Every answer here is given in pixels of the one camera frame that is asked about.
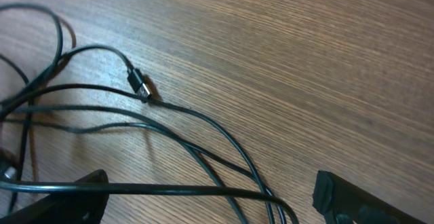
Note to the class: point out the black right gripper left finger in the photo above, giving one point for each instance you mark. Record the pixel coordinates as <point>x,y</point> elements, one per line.
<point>62,208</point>

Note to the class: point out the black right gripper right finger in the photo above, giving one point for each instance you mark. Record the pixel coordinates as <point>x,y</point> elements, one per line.
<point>340,201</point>

